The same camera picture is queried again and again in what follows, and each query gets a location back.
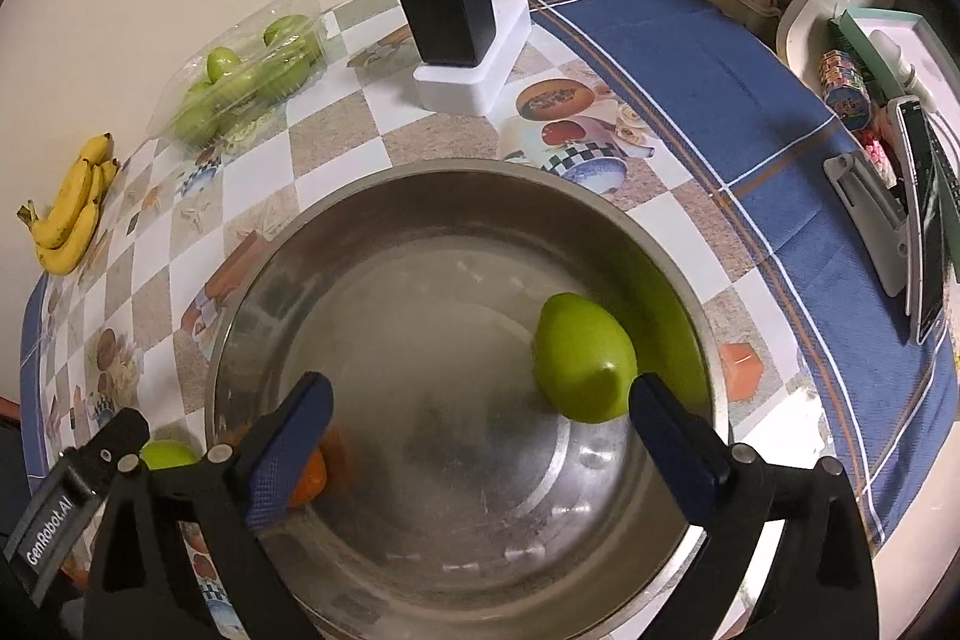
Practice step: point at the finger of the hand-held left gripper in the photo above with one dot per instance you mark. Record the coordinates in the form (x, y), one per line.
(112, 437)

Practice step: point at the black power adapter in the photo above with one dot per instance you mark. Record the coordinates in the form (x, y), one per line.
(446, 10)

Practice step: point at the green box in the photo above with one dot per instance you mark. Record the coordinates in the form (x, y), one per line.
(851, 29)

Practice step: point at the stainless steel bowl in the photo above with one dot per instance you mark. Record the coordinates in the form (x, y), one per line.
(450, 325)

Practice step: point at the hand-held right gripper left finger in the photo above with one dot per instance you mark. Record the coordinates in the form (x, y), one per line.
(289, 460)

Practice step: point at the white power strip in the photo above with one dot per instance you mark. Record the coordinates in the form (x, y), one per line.
(480, 81)

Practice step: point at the cluster of small green jujubes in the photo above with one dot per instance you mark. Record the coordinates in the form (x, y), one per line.
(232, 81)

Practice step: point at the green mango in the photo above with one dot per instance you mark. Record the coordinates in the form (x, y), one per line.
(581, 359)
(169, 455)

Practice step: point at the dark furniture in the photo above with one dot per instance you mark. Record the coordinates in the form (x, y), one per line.
(7, 415)

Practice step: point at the clear plastic clamshell container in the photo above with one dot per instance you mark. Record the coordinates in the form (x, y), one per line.
(240, 78)

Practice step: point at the stack of colourful tape rolls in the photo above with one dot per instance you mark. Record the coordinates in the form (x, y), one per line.
(846, 85)

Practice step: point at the orange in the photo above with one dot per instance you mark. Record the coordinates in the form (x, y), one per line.
(311, 479)

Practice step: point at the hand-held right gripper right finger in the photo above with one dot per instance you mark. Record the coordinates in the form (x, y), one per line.
(675, 460)

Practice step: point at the white bottle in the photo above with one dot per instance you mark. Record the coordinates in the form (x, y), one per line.
(896, 59)

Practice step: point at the yellow banana bunch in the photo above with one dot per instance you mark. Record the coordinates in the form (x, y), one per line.
(71, 212)

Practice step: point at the pink packet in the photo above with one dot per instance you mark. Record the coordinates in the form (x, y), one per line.
(879, 149)

